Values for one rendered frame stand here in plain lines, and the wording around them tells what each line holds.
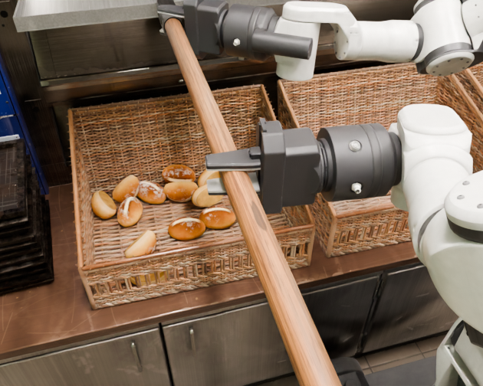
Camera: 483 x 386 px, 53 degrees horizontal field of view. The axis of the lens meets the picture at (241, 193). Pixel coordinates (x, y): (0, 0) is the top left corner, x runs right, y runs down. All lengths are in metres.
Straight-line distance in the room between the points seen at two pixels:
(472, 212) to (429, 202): 0.09
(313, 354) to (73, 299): 0.93
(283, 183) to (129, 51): 0.87
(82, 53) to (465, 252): 1.13
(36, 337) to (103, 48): 0.72
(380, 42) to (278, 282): 0.56
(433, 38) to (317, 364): 0.65
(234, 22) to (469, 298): 0.61
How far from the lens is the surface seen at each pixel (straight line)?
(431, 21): 0.93
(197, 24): 0.89
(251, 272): 1.21
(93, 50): 1.34
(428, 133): 0.53
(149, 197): 1.40
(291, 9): 0.83
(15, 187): 1.21
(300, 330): 0.40
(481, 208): 0.34
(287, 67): 0.84
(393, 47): 0.90
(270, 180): 0.53
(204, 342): 1.33
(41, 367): 1.31
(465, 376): 1.22
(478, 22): 0.92
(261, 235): 0.46
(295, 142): 0.53
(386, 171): 0.55
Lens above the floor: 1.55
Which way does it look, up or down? 42 degrees down
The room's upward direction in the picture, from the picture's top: straight up
